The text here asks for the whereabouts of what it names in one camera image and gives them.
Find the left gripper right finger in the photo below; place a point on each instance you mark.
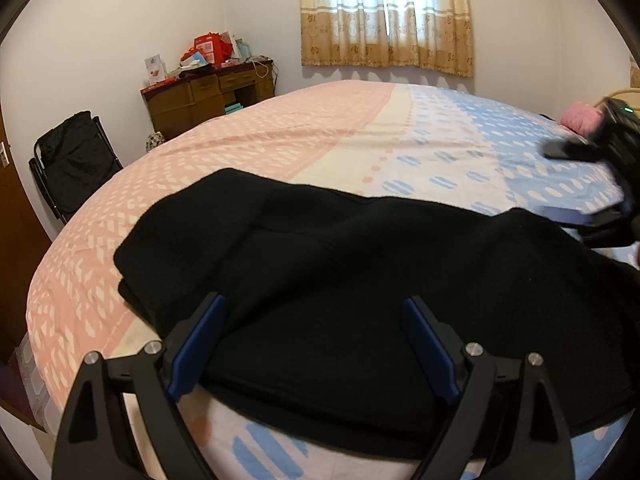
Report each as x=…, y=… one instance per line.
x=503, y=411

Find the teal box under desk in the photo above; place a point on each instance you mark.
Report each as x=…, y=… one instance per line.
x=232, y=108

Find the black folding chair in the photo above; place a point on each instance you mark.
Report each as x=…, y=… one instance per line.
x=71, y=162

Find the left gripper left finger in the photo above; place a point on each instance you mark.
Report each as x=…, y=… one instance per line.
x=95, y=439

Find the black pants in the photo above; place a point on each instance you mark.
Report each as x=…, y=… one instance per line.
x=315, y=337

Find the brown wooden desk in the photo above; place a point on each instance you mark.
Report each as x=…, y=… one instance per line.
x=179, y=104

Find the pink pillow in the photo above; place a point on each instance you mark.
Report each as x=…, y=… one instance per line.
x=581, y=118

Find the brown wooden door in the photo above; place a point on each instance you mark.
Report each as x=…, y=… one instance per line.
x=23, y=244

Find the beige patterned curtain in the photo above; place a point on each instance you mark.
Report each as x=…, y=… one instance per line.
x=435, y=35

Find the patterned pink blue bedsheet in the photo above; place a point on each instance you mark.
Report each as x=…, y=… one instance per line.
x=362, y=137

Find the white greeting card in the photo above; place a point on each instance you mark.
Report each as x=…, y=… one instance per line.
x=156, y=69

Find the red gift bag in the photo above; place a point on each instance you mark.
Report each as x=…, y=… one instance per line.
x=214, y=47

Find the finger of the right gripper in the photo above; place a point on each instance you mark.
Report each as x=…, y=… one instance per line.
x=572, y=150
x=610, y=227

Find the floral bag on floor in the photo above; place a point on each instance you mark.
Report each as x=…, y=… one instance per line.
x=154, y=140

